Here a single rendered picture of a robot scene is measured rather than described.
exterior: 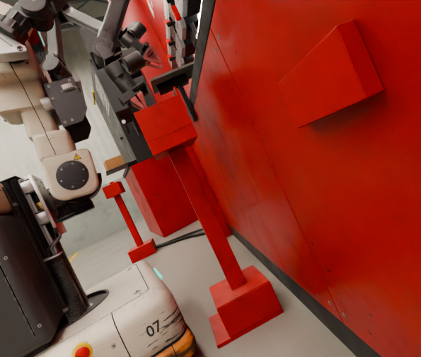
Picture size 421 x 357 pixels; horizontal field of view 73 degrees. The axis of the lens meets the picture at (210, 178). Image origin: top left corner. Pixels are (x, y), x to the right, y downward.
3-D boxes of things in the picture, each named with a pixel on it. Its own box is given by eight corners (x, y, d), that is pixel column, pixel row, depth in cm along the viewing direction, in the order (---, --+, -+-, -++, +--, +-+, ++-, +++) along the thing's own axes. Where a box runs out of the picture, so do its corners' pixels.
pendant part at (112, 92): (121, 126, 268) (104, 91, 267) (133, 121, 270) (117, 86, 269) (114, 113, 224) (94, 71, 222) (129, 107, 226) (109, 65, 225)
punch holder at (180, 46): (181, 59, 163) (168, 32, 163) (194, 53, 164) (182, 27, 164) (181, 47, 149) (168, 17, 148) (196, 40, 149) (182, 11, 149)
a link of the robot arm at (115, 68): (103, 72, 97) (102, 64, 92) (120, 62, 99) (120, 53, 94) (116, 88, 98) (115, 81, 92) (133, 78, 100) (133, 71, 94)
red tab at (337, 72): (297, 129, 40) (277, 83, 40) (309, 123, 41) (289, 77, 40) (366, 98, 26) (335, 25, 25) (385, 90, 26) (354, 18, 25)
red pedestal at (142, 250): (135, 258, 301) (101, 186, 298) (157, 247, 304) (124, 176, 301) (132, 263, 281) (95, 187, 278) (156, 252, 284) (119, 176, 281)
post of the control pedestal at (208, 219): (228, 284, 108) (168, 154, 106) (243, 277, 108) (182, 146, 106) (232, 290, 102) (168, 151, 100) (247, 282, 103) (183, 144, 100)
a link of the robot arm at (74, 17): (65, 23, 150) (51, 4, 140) (72, 15, 151) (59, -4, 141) (122, 52, 136) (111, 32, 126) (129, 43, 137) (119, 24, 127)
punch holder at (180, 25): (181, 42, 144) (168, 11, 143) (197, 36, 145) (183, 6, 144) (182, 26, 129) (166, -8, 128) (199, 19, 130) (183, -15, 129)
